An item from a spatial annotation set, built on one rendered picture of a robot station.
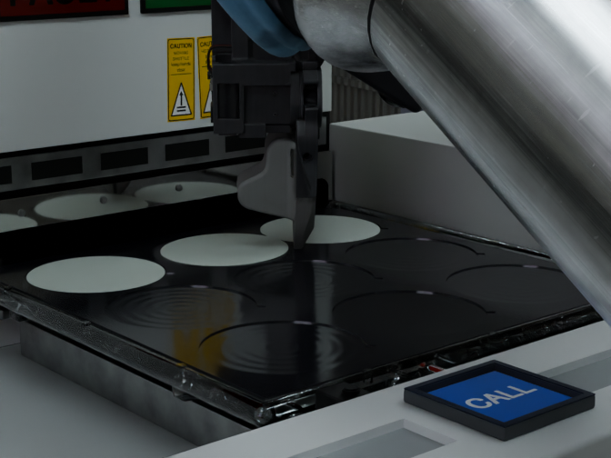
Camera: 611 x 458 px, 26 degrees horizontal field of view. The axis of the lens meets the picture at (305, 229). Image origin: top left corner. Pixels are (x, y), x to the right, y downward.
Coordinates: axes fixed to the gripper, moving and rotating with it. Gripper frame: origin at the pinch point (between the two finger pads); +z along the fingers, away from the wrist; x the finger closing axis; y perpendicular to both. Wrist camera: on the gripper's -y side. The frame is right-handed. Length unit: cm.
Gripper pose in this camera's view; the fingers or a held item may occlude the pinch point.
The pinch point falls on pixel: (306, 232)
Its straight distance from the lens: 103.7
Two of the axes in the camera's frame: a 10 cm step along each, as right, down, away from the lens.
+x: 0.7, 2.7, -9.6
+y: -10.0, 0.2, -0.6
